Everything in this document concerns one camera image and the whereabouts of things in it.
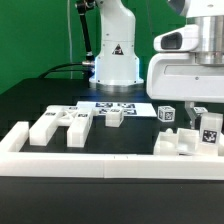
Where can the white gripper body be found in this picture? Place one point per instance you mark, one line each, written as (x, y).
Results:
(189, 64)

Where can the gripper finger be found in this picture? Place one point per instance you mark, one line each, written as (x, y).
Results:
(189, 107)

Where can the white chair seat block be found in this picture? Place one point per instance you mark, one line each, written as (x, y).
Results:
(187, 142)

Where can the small white chair part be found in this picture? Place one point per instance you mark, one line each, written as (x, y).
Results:
(114, 117)

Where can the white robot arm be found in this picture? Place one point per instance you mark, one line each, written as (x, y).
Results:
(116, 68)

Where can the white tagged cube right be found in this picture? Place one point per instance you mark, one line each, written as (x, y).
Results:
(200, 110)

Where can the white tagged cube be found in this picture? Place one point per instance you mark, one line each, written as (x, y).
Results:
(200, 110)
(166, 113)

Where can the white tagged cube left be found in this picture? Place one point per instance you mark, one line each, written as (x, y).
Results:
(166, 113)

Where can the white marker base sheet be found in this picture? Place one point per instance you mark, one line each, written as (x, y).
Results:
(130, 109)

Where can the white chair back frame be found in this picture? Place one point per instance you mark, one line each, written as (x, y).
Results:
(77, 120)

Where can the white U-shaped fence frame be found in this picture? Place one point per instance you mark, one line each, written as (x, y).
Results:
(13, 162)

